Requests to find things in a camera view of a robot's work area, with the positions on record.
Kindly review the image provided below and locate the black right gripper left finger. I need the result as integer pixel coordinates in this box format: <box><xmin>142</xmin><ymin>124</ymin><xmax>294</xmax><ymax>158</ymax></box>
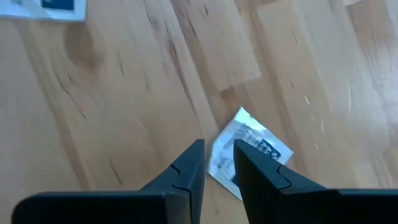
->
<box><xmin>139</xmin><ymin>139</ymin><xmax>206</xmax><ymax>224</ymax></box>

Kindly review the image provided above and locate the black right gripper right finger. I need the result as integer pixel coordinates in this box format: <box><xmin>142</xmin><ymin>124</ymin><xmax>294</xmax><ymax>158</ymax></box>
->
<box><xmin>233</xmin><ymin>139</ymin><xmax>342</xmax><ymax>224</ymax></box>

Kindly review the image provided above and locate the white blue wipe packet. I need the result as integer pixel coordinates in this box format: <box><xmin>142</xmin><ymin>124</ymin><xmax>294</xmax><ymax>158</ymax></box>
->
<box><xmin>207</xmin><ymin>106</ymin><xmax>294</xmax><ymax>200</ymax></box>
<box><xmin>0</xmin><ymin>0</ymin><xmax>87</xmax><ymax>22</ymax></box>

